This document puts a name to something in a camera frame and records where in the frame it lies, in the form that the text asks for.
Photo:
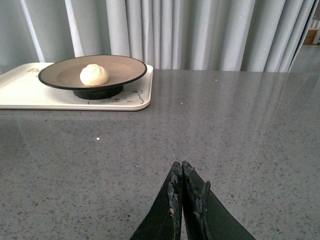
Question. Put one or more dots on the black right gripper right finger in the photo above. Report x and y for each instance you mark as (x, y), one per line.
(205, 216)

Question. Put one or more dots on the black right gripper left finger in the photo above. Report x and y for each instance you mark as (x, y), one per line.
(164, 219)

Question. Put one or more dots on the white steamed bun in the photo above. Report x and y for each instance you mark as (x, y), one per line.
(94, 75)

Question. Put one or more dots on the beige plate with black rim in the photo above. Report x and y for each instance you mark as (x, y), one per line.
(65, 75)

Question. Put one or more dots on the cream bear print tray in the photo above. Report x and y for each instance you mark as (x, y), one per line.
(21, 89)

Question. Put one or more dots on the grey pleated curtain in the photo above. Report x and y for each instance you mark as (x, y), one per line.
(223, 35)

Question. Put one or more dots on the brown cardboard box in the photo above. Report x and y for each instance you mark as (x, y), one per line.
(310, 36)

